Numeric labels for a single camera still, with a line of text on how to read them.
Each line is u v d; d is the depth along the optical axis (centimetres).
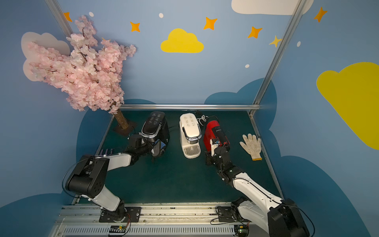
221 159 63
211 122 91
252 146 101
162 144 97
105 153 96
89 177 47
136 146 75
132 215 75
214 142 74
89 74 67
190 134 81
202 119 111
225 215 75
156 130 81
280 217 40
